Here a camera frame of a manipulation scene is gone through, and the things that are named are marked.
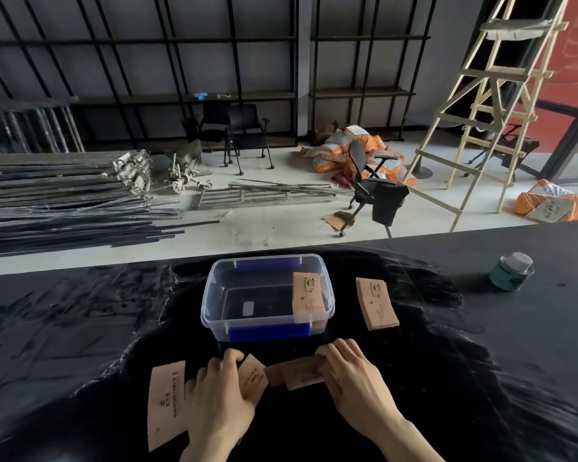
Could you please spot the person's right hand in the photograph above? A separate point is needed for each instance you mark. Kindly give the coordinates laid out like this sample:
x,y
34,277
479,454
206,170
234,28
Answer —
x,y
361,389

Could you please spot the person's left hand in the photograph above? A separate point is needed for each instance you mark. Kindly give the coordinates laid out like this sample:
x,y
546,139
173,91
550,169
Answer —
x,y
216,404

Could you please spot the person's right fingers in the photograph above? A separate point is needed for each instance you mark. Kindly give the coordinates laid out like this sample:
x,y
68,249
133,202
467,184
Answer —
x,y
339,353

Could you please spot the person's left fingers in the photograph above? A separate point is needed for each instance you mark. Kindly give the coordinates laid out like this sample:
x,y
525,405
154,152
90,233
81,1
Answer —
x,y
221,363

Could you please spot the small brown paper cup sleeve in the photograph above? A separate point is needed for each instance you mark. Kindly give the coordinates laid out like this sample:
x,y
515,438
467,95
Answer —
x,y
255,377

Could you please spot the person's left forearm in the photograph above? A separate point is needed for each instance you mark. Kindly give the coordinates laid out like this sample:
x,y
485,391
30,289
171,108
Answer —
x,y
212,454

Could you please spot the person's right forearm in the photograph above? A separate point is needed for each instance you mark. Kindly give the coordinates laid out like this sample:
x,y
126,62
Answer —
x,y
407,445

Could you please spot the stack of brown cup sleeves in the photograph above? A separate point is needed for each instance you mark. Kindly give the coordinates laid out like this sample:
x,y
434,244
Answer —
x,y
376,305

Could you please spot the upright brown paper cup sleeve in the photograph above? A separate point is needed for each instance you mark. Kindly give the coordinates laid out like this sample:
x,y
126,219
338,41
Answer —
x,y
309,295

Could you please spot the flat brown paper cup sleeve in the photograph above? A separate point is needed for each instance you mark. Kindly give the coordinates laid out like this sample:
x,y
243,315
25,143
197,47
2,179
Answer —
x,y
166,404

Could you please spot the torn cardboard piece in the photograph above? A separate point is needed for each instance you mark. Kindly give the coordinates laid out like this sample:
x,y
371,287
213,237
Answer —
x,y
338,219

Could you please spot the black office chair with cloth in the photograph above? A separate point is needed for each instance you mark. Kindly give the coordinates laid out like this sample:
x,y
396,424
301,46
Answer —
x,y
383,197

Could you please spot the green can white lid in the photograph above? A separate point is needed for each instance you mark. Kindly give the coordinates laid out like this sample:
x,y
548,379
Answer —
x,y
509,276

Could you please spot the caster wheels with stems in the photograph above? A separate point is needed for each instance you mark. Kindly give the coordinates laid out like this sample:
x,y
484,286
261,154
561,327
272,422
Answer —
x,y
188,177

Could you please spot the pile of orange white sacks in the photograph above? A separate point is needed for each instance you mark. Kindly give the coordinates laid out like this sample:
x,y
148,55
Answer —
x,y
330,151

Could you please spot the open cardboard box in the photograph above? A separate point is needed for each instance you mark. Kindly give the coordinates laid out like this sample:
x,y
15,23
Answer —
x,y
325,132

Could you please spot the pile of long metal rods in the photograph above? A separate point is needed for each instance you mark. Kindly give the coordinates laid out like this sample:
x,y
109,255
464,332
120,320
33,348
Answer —
x,y
53,211

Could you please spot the black chair on casters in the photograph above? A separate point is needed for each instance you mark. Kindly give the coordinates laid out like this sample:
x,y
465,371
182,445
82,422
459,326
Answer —
x,y
211,122
248,125

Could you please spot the single orange white sack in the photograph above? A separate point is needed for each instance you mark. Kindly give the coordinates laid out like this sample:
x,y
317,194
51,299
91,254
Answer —
x,y
554,204

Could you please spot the narrow black metal shelving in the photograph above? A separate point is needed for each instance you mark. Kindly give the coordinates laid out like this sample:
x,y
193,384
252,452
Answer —
x,y
366,91

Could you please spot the small blue object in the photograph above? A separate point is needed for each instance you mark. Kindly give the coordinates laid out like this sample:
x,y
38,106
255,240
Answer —
x,y
200,95

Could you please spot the folded black cart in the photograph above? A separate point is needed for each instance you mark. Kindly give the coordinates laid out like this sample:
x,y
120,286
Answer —
x,y
508,144

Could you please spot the leaning grey metal frames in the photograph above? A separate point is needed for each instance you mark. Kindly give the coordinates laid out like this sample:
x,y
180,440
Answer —
x,y
29,127

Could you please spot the wooden step ladder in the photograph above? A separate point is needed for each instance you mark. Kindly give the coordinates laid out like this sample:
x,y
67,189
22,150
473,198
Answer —
x,y
491,74

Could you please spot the wide black metal shelving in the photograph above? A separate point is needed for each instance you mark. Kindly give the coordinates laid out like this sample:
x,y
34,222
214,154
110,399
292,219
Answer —
x,y
139,40

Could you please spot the flat metal frame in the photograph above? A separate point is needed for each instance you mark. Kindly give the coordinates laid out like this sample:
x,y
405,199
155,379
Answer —
x,y
265,193

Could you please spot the round pedestal table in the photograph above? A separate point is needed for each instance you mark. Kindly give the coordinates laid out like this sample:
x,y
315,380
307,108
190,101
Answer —
x,y
421,172

